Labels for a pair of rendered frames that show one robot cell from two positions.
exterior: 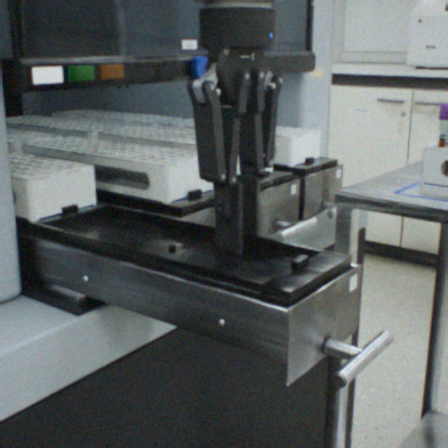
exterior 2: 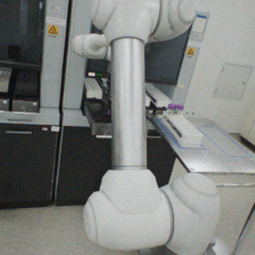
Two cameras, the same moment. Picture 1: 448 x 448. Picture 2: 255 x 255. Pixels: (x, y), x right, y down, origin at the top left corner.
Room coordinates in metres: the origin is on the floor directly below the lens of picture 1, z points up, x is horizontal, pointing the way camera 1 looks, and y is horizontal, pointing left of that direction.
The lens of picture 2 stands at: (-0.54, -0.89, 1.39)
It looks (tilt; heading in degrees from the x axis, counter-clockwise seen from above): 23 degrees down; 32
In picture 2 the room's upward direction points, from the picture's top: 11 degrees clockwise
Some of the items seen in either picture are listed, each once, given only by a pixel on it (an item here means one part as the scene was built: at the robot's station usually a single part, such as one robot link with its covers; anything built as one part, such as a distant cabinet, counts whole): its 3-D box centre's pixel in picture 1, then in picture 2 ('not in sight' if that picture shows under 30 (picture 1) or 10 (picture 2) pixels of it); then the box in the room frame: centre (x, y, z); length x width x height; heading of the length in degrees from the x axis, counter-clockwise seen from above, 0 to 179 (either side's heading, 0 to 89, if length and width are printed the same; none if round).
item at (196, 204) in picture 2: not in sight; (188, 209); (0.16, -0.73, 0.87); 0.18 x 0.16 x 0.22; 145
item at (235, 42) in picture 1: (238, 56); (114, 81); (0.63, -0.01, 1.00); 0.08 x 0.07 x 0.09; 143
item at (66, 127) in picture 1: (57, 138); not in sight; (1.21, 0.32, 0.83); 0.30 x 0.10 x 0.06; 53
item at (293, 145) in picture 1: (236, 143); (155, 97); (1.14, -0.02, 0.83); 0.30 x 0.10 x 0.06; 53
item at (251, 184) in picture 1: (246, 208); not in sight; (0.64, -0.02, 0.84); 0.03 x 0.01 x 0.07; 53
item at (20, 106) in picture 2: not in sight; (27, 87); (0.53, 0.60, 0.78); 0.73 x 0.14 x 0.09; 53
